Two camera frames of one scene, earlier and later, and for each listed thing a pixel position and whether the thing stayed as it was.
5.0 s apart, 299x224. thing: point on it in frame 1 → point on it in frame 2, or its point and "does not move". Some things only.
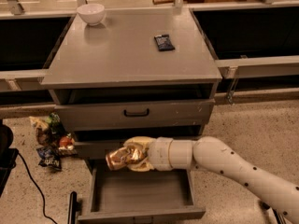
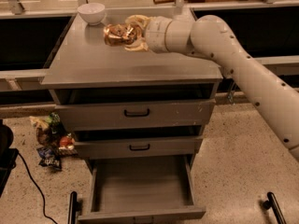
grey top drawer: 151,113 does not move
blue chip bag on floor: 49,158 does not move
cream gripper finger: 145,142 → 139,20
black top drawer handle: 136,115 does not move
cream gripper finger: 144,166 → 142,45
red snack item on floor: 66,143 does not move
